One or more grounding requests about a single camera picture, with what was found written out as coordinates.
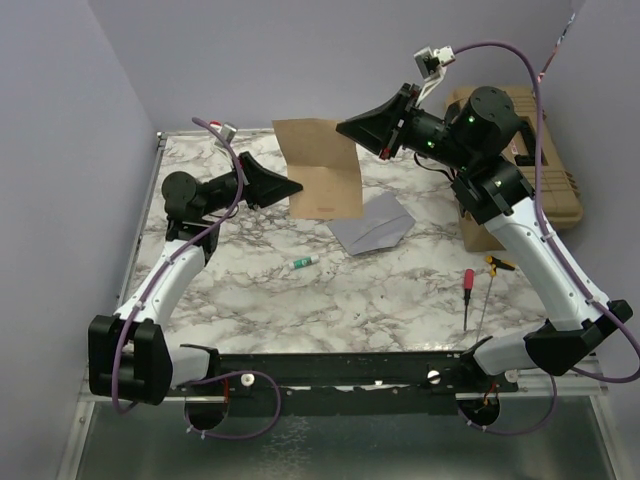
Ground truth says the yellow black long screwdriver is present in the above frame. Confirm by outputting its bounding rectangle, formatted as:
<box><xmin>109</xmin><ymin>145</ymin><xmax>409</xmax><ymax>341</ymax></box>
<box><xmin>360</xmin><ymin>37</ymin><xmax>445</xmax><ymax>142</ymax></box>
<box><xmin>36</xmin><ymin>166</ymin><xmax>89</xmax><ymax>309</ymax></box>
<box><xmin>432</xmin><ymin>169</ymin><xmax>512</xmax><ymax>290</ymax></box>
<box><xmin>475</xmin><ymin>255</ymin><xmax>516</xmax><ymax>342</ymax></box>

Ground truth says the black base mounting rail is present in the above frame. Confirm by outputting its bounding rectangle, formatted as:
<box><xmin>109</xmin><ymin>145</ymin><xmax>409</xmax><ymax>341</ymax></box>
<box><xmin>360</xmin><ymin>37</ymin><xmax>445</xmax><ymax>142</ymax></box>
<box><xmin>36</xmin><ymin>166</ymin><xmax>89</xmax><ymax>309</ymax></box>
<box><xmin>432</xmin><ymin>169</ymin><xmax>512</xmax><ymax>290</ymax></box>
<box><xmin>169</xmin><ymin>351</ymin><xmax>518</xmax><ymax>424</ymax></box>

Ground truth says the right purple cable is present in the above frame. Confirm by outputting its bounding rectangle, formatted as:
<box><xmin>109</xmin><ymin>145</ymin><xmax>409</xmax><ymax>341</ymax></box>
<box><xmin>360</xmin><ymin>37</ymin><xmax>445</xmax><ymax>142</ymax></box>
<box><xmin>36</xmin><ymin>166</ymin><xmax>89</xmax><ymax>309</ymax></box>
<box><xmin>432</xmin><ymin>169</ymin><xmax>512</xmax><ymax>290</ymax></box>
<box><xmin>452</xmin><ymin>40</ymin><xmax>640</xmax><ymax>436</ymax></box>

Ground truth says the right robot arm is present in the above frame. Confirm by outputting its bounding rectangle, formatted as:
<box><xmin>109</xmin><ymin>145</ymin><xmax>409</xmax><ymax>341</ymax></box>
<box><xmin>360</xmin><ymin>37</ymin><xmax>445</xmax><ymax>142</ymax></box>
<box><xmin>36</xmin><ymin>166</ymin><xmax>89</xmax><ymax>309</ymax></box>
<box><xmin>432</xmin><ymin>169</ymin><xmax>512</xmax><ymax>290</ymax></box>
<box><xmin>336</xmin><ymin>84</ymin><xmax>633</xmax><ymax>391</ymax></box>

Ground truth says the red handled screwdriver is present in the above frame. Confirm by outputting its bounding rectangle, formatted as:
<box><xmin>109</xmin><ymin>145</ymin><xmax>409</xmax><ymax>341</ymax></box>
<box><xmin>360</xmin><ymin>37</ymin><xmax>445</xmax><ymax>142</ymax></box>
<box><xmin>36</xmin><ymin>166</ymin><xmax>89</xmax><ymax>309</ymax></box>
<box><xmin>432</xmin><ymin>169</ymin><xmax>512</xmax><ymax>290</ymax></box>
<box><xmin>463</xmin><ymin>269</ymin><xmax>475</xmax><ymax>331</ymax></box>

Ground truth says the green white glue stick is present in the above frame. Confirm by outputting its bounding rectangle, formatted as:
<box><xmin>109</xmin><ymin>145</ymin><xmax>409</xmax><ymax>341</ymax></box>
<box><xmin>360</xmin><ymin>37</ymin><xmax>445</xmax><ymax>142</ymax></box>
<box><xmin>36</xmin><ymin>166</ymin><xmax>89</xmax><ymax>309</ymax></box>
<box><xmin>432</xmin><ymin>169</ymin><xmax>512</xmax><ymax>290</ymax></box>
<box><xmin>288</xmin><ymin>255</ymin><xmax>319</xmax><ymax>271</ymax></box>

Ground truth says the tan plastic tool case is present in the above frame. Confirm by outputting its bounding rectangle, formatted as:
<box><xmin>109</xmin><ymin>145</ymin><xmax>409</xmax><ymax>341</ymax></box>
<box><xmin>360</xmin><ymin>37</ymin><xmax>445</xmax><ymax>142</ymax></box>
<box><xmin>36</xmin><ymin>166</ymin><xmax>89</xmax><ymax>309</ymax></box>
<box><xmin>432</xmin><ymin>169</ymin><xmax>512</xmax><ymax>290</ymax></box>
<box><xmin>458</xmin><ymin>86</ymin><xmax>584</xmax><ymax>253</ymax></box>

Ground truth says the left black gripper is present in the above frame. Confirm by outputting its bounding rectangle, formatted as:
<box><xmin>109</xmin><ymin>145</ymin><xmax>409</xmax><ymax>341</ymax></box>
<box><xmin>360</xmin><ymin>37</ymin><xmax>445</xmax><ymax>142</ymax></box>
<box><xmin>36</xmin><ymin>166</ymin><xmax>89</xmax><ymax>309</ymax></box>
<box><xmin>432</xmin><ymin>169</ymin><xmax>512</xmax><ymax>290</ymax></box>
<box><xmin>199</xmin><ymin>150</ymin><xmax>302</xmax><ymax>218</ymax></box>

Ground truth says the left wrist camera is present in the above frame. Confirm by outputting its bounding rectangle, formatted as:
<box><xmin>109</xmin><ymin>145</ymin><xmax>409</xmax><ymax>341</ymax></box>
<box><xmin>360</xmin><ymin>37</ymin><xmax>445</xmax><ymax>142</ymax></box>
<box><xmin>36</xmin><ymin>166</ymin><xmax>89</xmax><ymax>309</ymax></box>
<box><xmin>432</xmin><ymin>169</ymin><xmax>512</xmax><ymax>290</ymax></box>
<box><xmin>209</xmin><ymin>120</ymin><xmax>238</xmax><ymax>151</ymax></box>

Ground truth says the tan paper letter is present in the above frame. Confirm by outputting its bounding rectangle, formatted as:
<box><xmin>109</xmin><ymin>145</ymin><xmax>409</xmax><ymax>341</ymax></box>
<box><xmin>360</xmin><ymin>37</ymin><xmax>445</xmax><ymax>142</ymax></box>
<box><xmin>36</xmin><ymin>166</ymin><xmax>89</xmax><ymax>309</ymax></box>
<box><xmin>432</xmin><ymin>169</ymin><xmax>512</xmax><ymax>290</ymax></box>
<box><xmin>272</xmin><ymin>118</ymin><xmax>364</xmax><ymax>220</ymax></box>

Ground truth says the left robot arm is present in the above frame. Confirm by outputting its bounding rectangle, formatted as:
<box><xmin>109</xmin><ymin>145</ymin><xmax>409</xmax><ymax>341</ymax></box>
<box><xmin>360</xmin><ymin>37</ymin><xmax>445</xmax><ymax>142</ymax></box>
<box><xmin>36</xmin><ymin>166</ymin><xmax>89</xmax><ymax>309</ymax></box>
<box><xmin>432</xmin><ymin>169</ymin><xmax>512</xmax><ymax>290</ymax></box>
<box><xmin>88</xmin><ymin>152</ymin><xmax>303</xmax><ymax>405</ymax></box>

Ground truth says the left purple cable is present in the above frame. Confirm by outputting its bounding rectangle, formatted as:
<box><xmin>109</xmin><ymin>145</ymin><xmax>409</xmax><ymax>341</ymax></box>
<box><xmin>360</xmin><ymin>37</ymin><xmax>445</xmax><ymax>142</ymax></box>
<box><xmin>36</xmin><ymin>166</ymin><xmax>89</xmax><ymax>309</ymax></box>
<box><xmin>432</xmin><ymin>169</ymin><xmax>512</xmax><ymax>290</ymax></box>
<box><xmin>110</xmin><ymin>117</ymin><xmax>284</xmax><ymax>441</ymax></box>

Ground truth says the purple cable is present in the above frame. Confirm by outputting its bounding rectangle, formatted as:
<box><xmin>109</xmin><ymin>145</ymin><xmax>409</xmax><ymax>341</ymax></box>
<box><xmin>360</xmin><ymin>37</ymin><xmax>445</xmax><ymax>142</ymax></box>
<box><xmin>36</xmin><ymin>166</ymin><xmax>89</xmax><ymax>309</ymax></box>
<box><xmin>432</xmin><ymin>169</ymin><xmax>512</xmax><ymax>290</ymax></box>
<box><xmin>452</xmin><ymin>40</ymin><xmax>640</xmax><ymax>436</ymax></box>
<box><xmin>110</xmin><ymin>117</ymin><xmax>284</xmax><ymax>441</ymax></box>

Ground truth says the grey envelope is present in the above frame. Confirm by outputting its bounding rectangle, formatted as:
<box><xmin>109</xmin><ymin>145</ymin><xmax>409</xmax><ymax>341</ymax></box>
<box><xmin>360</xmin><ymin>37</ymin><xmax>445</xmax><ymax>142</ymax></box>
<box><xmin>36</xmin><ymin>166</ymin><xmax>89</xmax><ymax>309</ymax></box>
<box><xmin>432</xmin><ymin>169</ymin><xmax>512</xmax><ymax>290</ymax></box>
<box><xmin>327</xmin><ymin>193</ymin><xmax>415</xmax><ymax>256</ymax></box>

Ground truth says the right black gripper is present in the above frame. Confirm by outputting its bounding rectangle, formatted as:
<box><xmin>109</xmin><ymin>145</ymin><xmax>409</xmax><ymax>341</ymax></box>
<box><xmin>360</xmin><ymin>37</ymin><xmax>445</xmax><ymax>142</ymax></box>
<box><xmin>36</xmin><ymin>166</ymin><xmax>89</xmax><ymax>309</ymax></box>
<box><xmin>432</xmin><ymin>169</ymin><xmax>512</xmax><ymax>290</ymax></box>
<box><xmin>337</xmin><ymin>83</ymin><xmax>477</xmax><ymax>172</ymax></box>

